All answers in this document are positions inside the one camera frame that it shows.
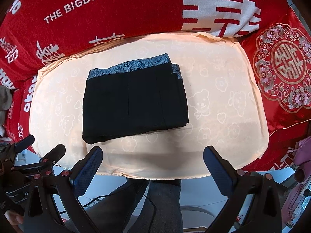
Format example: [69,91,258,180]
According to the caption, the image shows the pink bag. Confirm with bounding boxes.
[285,136,311,224]

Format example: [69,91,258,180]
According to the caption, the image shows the peach patterned mat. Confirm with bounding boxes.
[29,33,270,180]

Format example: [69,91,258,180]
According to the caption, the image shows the person's left hand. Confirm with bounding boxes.
[0,210,25,233]

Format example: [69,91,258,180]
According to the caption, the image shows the person's left leg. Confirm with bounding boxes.
[86,179,156,233]

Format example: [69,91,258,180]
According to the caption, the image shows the person's leg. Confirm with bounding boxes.
[146,178,183,233]
[86,179,156,233]

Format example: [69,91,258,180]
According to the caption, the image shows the red printed blanket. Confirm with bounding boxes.
[0,0,311,173]

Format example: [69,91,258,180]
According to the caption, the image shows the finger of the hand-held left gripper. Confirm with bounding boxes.
[11,144,66,175]
[0,134,35,162]

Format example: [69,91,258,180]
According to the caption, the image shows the person's right leg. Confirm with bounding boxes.
[146,178,183,233]

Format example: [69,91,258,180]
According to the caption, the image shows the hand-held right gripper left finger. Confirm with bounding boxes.
[24,146,107,233]

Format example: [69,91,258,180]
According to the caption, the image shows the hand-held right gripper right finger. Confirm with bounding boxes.
[203,146,283,233]

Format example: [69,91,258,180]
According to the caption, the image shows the grey cloth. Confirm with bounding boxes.
[0,86,15,136]

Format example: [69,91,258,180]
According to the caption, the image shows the red embroidered cushion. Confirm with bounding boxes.
[239,6,311,133]

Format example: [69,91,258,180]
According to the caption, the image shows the black pants with blue waistband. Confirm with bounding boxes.
[82,53,190,144]

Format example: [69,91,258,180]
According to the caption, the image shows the operator's legs in jeans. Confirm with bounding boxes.
[78,180,157,233]

